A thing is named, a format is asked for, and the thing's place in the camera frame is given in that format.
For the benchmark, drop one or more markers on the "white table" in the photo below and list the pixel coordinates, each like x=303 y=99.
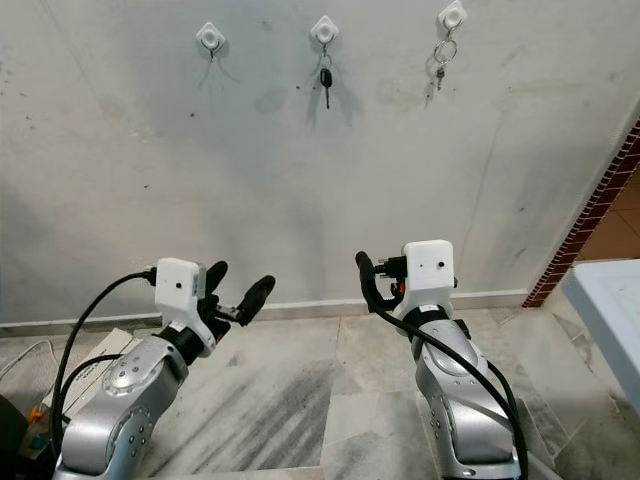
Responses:
x=605 y=305

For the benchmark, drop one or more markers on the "white baseboard strip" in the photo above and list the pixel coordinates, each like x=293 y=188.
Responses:
x=310 y=304

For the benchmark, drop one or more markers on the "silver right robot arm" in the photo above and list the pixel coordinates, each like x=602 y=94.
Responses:
x=460 y=400

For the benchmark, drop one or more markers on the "white wall hook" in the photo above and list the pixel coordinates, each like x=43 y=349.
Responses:
x=210 y=37
x=324 y=30
x=452 y=15

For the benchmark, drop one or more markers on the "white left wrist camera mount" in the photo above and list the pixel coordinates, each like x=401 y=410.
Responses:
x=178 y=283

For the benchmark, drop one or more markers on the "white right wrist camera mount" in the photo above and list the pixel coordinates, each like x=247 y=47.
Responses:
x=428 y=268

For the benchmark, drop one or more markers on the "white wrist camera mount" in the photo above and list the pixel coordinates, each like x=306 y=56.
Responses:
x=178 y=283
x=428 y=268

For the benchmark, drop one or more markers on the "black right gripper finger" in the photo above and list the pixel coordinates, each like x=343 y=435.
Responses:
x=366 y=272

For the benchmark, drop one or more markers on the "black car key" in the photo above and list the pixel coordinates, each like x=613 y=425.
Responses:
x=325 y=78

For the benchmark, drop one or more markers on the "red brick wall trim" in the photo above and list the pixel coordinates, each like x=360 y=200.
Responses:
x=585 y=215

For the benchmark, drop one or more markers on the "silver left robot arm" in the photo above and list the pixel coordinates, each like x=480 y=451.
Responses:
x=120 y=400

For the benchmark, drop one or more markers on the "dark grey stand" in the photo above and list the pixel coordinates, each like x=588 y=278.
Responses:
x=15 y=460

